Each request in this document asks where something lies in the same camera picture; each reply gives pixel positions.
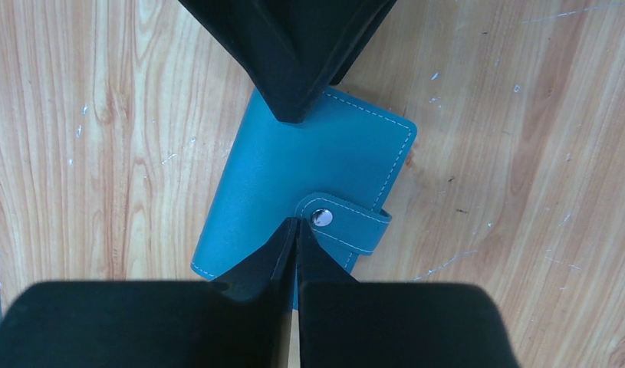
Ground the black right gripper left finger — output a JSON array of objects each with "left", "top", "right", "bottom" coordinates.
[{"left": 0, "top": 218, "right": 298, "bottom": 367}]

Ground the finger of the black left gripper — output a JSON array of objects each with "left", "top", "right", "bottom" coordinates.
[{"left": 181, "top": 0, "right": 395, "bottom": 123}]

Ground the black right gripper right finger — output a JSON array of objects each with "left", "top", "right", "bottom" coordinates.
[{"left": 295, "top": 222, "right": 518, "bottom": 367}]

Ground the teal leather card holder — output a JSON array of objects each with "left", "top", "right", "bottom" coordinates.
[{"left": 191, "top": 88, "right": 417, "bottom": 280}]

